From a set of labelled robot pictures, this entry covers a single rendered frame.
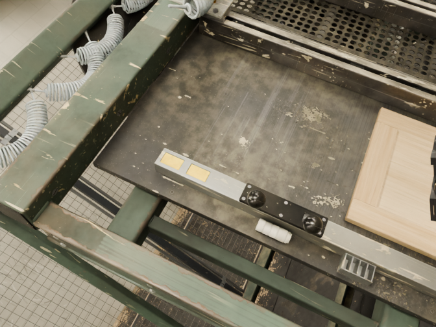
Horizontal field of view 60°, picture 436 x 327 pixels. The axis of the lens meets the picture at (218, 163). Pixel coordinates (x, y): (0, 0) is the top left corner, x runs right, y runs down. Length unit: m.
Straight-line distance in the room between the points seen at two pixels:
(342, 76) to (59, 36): 1.00
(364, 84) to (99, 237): 0.81
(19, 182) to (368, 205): 0.79
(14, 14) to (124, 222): 5.57
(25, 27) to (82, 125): 5.37
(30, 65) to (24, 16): 4.89
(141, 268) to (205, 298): 0.14
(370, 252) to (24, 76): 1.19
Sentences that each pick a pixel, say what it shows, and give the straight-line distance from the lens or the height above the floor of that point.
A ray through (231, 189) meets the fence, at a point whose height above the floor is 1.54.
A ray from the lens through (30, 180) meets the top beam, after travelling 0.89.
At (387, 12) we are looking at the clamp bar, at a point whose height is 1.38.
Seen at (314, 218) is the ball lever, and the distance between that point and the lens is 0.76.
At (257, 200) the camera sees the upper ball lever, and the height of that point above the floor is 1.54.
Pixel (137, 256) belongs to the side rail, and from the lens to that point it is 0.82.
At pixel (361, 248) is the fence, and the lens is 0.90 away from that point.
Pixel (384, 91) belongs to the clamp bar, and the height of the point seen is 1.33.
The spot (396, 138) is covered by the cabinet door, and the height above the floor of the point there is 1.25.
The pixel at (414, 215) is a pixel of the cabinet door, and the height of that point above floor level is 1.18.
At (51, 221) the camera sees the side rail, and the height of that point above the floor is 1.81.
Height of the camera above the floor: 1.88
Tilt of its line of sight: 18 degrees down
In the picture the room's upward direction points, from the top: 50 degrees counter-clockwise
